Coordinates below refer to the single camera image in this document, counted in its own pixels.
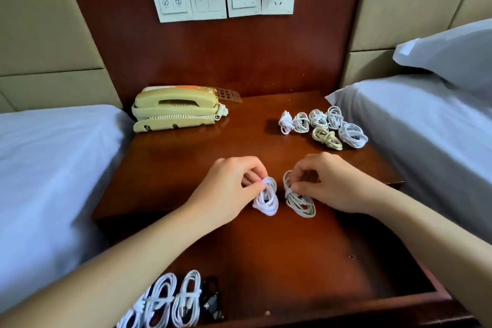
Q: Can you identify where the person's left hand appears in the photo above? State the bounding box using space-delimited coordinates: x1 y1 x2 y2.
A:
184 156 270 233

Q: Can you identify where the person's right hand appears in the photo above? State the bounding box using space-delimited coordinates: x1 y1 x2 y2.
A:
288 152 385 216

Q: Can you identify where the cream cable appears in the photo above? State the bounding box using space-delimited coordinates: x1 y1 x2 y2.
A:
311 127 344 151

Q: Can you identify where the dark wooden drawer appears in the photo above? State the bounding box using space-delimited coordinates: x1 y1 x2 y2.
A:
108 184 481 328

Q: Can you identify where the thin black cable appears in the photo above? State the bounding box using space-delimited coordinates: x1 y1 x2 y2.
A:
201 276 226 323

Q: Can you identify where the person's left forearm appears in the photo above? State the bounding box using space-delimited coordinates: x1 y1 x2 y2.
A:
0 207 212 328

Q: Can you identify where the person's right forearm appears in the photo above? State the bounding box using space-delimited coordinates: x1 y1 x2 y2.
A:
369 184 492 326

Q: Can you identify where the wooden nightstand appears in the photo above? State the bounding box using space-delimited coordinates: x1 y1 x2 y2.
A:
92 92 481 328

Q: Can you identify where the left bed white sheet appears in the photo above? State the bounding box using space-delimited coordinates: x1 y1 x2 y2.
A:
0 105 135 313

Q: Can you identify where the white pillow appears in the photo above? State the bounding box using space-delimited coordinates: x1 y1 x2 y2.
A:
394 18 492 102

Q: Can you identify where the beige padded headboard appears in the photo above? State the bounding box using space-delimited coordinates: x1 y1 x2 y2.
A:
0 0 122 113
340 0 492 87

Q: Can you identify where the beige corded telephone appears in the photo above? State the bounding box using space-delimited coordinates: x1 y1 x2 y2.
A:
131 86 243 133

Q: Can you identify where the dark wooden wall panel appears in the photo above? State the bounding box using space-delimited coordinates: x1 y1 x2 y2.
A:
56 0 370 106

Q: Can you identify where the white two-button wall switch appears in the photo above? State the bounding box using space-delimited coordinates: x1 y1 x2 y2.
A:
149 0 194 24

